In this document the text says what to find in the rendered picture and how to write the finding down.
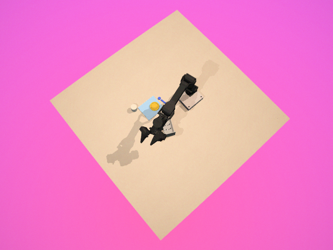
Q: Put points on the light blue flat mat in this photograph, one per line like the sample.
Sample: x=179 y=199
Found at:
x=145 y=108

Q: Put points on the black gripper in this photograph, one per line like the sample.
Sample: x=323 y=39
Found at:
x=145 y=132

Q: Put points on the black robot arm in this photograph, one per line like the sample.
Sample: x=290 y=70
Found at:
x=188 y=85

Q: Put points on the grey dish rack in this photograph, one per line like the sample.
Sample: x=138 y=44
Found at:
x=168 y=128

